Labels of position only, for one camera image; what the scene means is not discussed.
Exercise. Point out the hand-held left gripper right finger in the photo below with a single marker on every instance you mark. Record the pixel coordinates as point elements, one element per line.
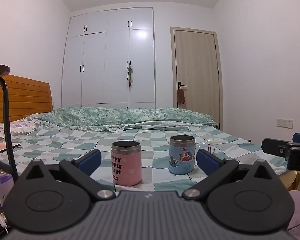
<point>207,161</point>

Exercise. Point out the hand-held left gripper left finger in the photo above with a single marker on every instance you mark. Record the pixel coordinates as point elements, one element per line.
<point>91,160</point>

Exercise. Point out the clear plastic cup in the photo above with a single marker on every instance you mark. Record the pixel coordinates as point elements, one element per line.
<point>207,147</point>

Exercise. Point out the blue cartoon steel cup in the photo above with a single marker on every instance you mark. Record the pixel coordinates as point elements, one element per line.
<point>182,158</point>

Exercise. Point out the pink steel cup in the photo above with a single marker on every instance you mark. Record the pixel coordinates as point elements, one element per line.
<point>126,166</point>

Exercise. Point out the wooden stool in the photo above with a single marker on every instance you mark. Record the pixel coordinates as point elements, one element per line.
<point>291,180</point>

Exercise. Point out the green checkered bed sheet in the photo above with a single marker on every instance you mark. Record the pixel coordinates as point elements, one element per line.
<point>65,142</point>

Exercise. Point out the green floral quilt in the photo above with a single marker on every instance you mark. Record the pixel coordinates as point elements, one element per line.
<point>120,117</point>

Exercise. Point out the light wooden door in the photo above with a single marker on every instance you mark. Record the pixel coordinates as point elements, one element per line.
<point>197,77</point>

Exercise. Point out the red book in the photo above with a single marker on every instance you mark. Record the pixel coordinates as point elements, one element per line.
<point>2,148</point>

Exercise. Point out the wooden headboard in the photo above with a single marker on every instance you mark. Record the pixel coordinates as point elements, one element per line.
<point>25,97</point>

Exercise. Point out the purple floral pillow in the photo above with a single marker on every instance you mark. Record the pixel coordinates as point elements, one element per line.
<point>5,130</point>

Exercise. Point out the black side table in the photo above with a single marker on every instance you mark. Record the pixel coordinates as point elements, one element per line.
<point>7,120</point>

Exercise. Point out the green hanging ornament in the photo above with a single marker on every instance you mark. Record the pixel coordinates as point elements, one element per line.
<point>130,74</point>

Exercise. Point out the white wardrobe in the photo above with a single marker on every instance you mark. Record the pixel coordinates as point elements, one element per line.
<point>107,60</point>

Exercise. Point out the white wall socket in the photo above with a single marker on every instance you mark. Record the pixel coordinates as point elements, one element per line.
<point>284,123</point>

